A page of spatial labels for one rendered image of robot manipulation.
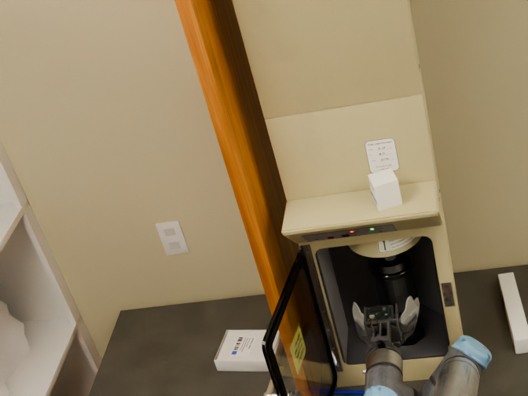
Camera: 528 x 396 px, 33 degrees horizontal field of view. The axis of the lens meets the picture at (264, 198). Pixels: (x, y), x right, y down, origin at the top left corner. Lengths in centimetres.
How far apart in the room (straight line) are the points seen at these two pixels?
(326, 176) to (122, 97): 70
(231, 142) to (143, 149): 70
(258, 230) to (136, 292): 94
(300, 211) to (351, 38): 38
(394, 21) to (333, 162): 33
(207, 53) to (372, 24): 31
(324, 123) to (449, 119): 56
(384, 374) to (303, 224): 34
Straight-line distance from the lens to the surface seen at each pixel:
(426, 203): 179
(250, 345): 237
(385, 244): 198
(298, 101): 177
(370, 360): 182
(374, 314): 189
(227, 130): 172
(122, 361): 255
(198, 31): 163
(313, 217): 182
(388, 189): 177
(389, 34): 170
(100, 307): 279
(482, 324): 234
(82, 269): 271
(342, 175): 185
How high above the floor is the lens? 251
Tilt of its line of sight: 31 degrees down
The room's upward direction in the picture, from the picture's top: 16 degrees counter-clockwise
